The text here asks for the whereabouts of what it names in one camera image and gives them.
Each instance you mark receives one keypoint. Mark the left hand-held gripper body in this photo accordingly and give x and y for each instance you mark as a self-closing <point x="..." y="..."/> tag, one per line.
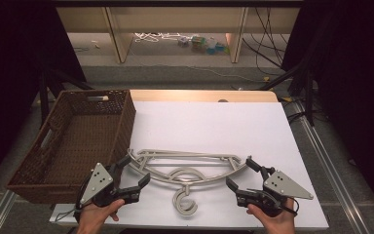
<point x="96" y="184"/>

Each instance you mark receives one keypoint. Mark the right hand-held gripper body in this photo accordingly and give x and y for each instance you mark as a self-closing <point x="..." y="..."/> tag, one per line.
<point x="280" y="188"/>

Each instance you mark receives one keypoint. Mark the grey plastic clothes hanger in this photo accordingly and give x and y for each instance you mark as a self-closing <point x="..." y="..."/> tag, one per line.
<point x="175" y="202"/>

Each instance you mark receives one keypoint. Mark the person's left hand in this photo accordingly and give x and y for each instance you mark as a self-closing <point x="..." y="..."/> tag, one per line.
<point x="94" y="216"/>

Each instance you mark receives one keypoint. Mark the person's right hand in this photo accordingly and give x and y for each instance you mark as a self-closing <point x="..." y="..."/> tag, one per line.
<point x="274" y="222"/>

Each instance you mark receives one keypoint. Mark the brown wicker basket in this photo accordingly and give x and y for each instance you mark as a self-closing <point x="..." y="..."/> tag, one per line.
<point x="78" y="139"/>

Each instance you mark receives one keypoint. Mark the white table mat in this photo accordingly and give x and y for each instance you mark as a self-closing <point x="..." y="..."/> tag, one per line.
<point x="207" y="130"/>

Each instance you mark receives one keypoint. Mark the black metal stand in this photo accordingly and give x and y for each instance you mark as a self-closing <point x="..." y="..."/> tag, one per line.
<point x="308" y="94"/>
<point x="44" y="94"/>

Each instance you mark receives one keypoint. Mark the pile of colourful toys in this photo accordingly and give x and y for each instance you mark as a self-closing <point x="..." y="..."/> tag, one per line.
<point x="204" y="44"/>

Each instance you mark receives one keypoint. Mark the dark curtain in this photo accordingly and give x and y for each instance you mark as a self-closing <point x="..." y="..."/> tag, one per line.
<point x="354" y="81"/>
<point x="9" y="81"/>

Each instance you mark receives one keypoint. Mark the light wooden shelf unit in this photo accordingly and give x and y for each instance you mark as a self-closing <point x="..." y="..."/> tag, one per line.
<point x="181" y="19"/>

